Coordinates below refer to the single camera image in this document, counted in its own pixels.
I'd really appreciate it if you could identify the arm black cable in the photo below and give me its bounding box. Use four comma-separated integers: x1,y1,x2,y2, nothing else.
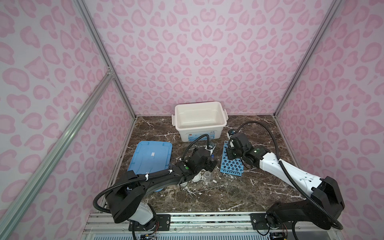
227,120,344,231
92,133,210,214

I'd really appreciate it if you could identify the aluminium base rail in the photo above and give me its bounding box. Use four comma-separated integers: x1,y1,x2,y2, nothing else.
81,212,344,240

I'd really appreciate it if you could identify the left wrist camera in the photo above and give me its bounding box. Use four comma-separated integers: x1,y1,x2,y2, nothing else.
205,143,216,155

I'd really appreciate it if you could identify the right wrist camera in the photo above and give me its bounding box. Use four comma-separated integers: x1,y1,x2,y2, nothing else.
227,129,236,139

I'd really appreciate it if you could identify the blue test tube rack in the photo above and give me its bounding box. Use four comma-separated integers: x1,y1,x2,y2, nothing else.
220,141,244,177

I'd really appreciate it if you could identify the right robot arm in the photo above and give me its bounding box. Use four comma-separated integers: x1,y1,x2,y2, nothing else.
226,130,345,230

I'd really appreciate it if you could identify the white evaporating dish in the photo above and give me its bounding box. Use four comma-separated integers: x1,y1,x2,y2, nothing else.
192,173,202,183

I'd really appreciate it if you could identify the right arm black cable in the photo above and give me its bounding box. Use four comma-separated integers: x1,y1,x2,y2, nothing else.
227,120,344,231

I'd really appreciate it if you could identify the aluminium corner frame post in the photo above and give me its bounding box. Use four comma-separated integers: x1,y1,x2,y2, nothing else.
73,0,137,120

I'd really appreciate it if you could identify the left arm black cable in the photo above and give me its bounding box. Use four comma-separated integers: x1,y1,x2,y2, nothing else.
92,133,210,214

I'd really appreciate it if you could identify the diagonal aluminium frame bar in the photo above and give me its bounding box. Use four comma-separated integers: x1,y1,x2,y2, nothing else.
0,71,115,238

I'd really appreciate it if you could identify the right aluminium corner post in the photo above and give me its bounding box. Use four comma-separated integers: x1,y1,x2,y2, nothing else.
273,0,345,119

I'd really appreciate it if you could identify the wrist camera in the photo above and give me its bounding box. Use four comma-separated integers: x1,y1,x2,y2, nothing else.
227,129,236,139
205,143,216,155

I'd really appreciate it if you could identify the white plastic storage box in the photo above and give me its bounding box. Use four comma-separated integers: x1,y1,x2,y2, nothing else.
172,102,229,142

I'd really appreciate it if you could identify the blue plastic box lid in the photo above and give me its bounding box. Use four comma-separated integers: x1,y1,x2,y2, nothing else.
127,141,173,175

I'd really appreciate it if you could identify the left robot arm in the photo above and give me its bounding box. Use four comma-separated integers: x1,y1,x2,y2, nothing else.
99,147,218,229

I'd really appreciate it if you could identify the clear glass beaker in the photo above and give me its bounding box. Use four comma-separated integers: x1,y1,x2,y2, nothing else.
202,171,213,183

